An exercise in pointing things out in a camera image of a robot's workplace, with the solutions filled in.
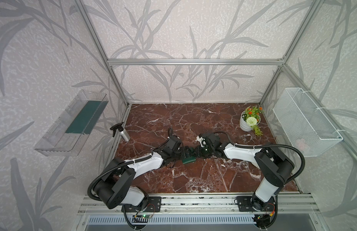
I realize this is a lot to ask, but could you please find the green jewelry box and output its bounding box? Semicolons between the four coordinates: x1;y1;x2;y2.
182;157;196;165

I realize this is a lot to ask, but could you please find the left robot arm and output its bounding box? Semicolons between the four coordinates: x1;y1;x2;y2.
87;135;183;210

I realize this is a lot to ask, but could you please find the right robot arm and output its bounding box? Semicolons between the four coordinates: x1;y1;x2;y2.
196;132;305;206

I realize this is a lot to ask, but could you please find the potted flower plant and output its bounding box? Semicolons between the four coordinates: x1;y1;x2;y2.
240;105;263;136

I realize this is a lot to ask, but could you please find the black trigger spray bottle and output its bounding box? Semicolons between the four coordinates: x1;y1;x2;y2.
110;122;130;142

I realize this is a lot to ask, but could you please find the green pad in shelf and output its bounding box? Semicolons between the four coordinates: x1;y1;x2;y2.
66;101;108;135

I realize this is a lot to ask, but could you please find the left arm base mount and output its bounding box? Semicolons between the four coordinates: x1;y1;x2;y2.
122;196;162;213

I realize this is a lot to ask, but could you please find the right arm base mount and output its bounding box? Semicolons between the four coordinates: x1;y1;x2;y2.
235;195;276;212

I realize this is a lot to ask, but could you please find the white wire mesh basket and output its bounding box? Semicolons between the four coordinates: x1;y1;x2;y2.
273;88;343;157

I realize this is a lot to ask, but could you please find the aluminium frame rail front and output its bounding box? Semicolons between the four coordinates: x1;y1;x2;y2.
77;192;320;215

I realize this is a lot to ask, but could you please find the clear acrylic wall shelf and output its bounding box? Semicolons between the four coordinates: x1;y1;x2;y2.
34;90;109;157

